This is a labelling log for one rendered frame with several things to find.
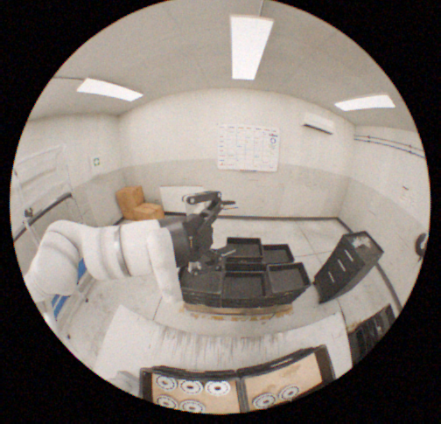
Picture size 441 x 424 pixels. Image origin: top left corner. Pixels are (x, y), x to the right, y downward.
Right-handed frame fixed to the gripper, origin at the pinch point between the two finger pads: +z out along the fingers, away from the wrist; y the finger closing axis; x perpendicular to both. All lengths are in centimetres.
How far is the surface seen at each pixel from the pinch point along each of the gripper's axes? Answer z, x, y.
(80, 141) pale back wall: -150, -248, -104
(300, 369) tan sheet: 11, 44, 67
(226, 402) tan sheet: -22, 30, 72
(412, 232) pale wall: 234, 228, 33
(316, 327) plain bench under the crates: 45, 41, 73
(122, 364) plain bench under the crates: -63, -12, 85
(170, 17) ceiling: -33, -28, -143
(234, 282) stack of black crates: 55, -45, 84
